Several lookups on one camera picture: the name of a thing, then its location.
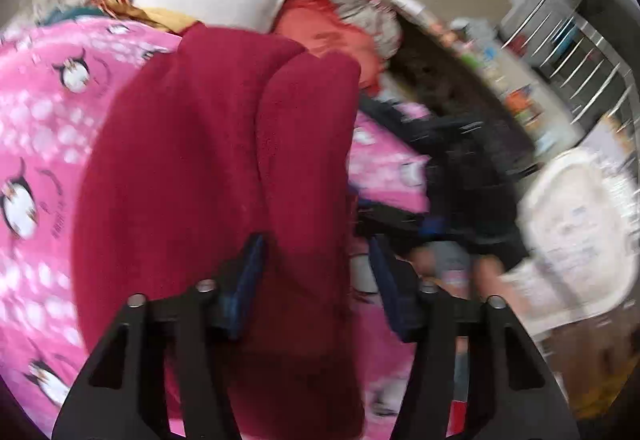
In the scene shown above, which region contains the white plastic basket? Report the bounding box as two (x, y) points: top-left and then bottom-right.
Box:
(504, 147), (640, 327)

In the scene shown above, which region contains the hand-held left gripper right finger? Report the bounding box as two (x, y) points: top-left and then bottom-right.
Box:
(367, 235), (581, 440)

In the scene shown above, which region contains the orange red cloth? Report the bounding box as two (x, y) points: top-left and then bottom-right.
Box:
(273, 0), (384, 92)

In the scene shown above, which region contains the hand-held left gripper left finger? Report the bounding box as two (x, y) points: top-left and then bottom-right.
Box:
(52, 234), (266, 440)

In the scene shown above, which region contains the clutter on cabinet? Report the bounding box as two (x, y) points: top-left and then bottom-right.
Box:
(390, 0), (547, 132)

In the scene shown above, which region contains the colourful pile of clothes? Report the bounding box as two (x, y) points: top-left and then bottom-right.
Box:
(37, 0), (199, 33)

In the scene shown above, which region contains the dark red fleece towel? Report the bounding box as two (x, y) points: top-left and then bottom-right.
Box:
(72, 22), (367, 440)

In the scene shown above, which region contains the person's right hand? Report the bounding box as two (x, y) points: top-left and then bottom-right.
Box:
(470, 256), (531, 318)

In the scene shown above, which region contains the dark wooden cabinet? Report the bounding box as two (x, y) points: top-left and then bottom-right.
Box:
(386, 15), (542, 172)

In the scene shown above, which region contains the pink penguin print blanket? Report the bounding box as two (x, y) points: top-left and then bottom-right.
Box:
(0, 15), (472, 440)

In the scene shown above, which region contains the silver metal rack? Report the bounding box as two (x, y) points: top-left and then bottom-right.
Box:
(499, 0), (640, 127)

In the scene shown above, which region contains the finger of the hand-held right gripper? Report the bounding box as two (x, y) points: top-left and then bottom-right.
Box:
(355, 208), (445, 252)

